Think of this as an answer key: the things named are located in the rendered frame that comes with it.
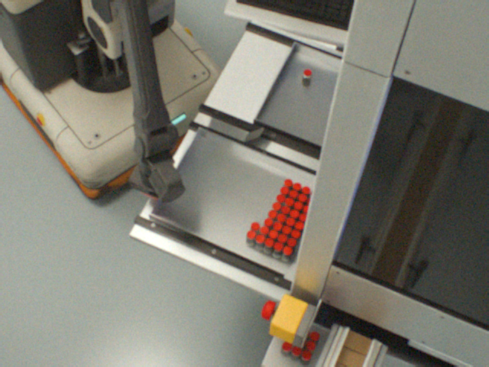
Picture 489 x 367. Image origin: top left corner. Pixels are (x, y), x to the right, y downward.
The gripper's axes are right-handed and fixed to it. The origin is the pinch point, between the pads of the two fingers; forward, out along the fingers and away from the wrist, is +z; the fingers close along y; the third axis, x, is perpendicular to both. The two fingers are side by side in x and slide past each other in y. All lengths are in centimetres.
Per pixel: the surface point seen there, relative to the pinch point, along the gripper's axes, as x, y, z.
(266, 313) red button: -19.1, 35.5, -10.5
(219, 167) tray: 14.2, 9.4, 2.0
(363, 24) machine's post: -13, 39, -98
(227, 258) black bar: -7.2, 21.4, 0.4
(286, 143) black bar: 26.4, 21.7, 0.1
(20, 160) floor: 31, -78, 90
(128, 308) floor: -2, -16, 90
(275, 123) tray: 31.5, 16.6, 1.8
